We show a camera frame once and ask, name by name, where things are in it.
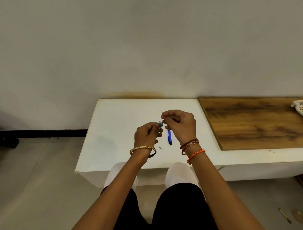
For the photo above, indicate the person's right hand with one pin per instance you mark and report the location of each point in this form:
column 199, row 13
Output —
column 182, row 128

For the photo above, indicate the person's left hand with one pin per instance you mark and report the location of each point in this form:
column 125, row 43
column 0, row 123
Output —
column 144, row 138

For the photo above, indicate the blue mechanical pencil handled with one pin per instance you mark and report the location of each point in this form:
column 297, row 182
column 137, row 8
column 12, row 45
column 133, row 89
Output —
column 169, row 136

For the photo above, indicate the green lead refill case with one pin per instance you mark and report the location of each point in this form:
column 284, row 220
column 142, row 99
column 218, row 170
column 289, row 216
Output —
column 161, row 123

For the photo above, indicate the person's right forearm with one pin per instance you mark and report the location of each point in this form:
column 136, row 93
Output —
column 222, row 196

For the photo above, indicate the person's left forearm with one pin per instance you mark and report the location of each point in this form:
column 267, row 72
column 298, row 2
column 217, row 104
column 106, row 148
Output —
column 113, row 196

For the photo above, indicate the gold bangle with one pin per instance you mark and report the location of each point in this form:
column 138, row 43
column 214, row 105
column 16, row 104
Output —
column 142, row 147

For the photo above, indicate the white trousers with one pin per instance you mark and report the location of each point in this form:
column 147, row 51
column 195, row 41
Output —
column 180, row 173

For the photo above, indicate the wooden board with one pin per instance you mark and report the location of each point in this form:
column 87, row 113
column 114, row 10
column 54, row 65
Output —
column 253, row 123

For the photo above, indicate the black tunic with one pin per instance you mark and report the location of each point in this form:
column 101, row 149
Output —
column 180, row 208

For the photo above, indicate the thin dark leads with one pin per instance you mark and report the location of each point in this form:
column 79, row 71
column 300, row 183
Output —
column 271, row 151

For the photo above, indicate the black skirting strip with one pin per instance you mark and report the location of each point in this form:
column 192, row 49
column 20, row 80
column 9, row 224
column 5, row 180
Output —
column 47, row 133

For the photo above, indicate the small wooden stick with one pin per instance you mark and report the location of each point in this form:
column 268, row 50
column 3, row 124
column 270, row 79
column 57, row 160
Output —
column 284, row 215

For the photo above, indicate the black object on floor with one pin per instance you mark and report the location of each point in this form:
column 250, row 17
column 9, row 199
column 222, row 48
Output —
column 8, row 142

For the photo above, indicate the brown round floor object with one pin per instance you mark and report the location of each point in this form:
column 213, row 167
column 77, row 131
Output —
column 298, row 215

